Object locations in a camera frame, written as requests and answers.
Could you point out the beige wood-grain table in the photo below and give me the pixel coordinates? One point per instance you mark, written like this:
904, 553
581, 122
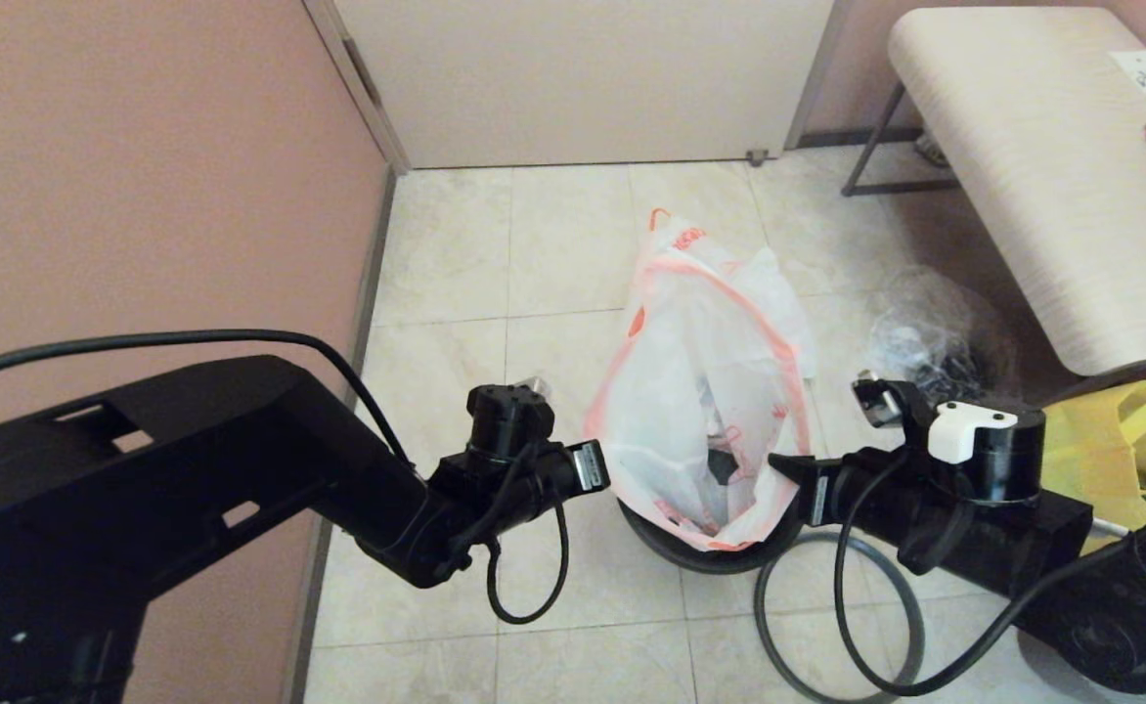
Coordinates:
1023, 176

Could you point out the shoe under table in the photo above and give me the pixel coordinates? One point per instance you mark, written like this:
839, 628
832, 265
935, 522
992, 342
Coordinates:
928, 152

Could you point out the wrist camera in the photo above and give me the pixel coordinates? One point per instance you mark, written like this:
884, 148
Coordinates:
505, 420
1003, 450

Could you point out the small metal door stop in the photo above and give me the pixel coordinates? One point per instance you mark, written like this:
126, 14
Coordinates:
755, 156

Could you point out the yellow fabric bag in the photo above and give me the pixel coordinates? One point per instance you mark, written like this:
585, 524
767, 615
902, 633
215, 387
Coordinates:
1121, 440

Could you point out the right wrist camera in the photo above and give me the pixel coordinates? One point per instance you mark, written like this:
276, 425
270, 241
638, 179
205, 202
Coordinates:
1003, 450

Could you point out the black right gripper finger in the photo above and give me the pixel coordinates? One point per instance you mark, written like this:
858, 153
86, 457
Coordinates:
800, 474
796, 462

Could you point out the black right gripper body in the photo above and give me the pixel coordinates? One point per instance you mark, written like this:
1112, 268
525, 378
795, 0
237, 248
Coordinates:
886, 508

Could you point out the clear plastic bag black contents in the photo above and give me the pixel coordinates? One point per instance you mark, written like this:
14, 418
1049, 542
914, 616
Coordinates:
925, 323

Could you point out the black trash bin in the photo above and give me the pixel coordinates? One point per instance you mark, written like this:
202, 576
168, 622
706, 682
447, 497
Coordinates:
690, 559

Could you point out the dark wall baseboard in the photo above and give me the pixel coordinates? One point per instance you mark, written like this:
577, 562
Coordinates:
370, 284

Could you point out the white door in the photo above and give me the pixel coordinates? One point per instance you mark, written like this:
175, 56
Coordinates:
583, 78

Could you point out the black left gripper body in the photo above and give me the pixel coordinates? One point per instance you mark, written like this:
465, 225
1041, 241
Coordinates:
534, 484

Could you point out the dark metal table frame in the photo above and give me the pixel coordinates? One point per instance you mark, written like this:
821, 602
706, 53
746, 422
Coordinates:
896, 188

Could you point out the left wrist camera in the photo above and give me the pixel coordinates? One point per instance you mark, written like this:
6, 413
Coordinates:
505, 420

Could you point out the white red-print trash bag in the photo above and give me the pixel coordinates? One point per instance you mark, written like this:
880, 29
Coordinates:
790, 313
671, 411

